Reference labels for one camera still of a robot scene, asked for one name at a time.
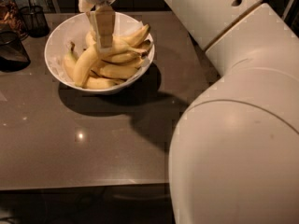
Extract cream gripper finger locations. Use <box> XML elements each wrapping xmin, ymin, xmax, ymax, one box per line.
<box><xmin>86</xmin><ymin>4</ymin><xmax>115</xmax><ymax>53</ymax></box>
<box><xmin>78</xmin><ymin>0</ymin><xmax>94</xmax><ymax>12</ymax></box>

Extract large front yellow banana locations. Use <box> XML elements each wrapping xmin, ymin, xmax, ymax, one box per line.
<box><xmin>72</xmin><ymin>37</ymin><xmax>149</xmax><ymax>88</ymax></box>

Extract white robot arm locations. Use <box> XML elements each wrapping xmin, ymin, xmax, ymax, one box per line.
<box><xmin>164</xmin><ymin>0</ymin><xmax>299</xmax><ymax>224</ymax></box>

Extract white ceramic bowl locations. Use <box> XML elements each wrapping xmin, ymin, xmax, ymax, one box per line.
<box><xmin>44</xmin><ymin>14</ymin><xmax>155</xmax><ymax>95</ymax></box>

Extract top back yellow banana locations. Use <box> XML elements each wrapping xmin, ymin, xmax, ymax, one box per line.
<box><xmin>121</xmin><ymin>24</ymin><xmax>150</xmax><ymax>47</ymax></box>

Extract middle yellow banana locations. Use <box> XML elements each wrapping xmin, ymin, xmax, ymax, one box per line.
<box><xmin>84</xmin><ymin>31</ymin><xmax>152</xmax><ymax>64</ymax></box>

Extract left small yellow banana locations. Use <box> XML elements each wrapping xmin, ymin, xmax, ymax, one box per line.
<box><xmin>63</xmin><ymin>42</ymin><xmax>78</xmax><ymax>78</ymax></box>

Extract lower right yellow banana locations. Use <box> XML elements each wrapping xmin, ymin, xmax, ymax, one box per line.
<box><xmin>90</xmin><ymin>63</ymin><xmax>137</xmax><ymax>80</ymax></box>

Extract black mesh pen cup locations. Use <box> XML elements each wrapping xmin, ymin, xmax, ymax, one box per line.
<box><xmin>21</xmin><ymin>0</ymin><xmax>50</xmax><ymax>37</ymax></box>

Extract brown jar with snacks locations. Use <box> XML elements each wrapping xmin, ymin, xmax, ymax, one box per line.
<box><xmin>0</xmin><ymin>0</ymin><xmax>25</xmax><ymax>36</ymax></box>

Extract dark glass container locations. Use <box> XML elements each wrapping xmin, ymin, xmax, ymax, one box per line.
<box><xmin>0</xmin><ymin>31</ymin><xmax>31</xmax><ymax>72</ymax></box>

